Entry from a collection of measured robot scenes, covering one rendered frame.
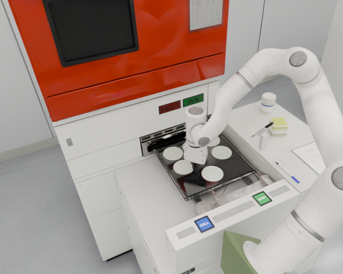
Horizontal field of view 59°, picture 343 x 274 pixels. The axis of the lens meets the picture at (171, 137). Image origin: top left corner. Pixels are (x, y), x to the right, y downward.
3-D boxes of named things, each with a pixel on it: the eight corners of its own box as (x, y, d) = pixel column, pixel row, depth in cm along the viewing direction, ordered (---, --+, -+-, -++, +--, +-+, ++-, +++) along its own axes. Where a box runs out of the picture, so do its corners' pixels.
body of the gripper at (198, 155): (181, 142, 130) (182, 161, 137) (204, 148, 126) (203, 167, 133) (188, 132, 135) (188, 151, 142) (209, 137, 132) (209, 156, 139)
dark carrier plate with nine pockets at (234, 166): (156, 150, 155) (156, 149, 155) (214, 130, 166) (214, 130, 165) (187, 197, 131) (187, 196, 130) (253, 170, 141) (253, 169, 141)
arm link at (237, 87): (264, 100, 111) (204, 153, 121) (247, 80, 123) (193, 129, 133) (251, 87, 106) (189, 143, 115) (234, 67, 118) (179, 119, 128)
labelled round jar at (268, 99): (257, 109, 167) (259, 94, 161) (267, 105, 169) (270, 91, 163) (265, 116, 162) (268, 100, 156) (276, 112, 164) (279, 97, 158)
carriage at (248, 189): (194, 212, 130) (194, 207, 128) (264, 182, 141) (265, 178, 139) (204, 226, 124) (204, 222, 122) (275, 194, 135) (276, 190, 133)
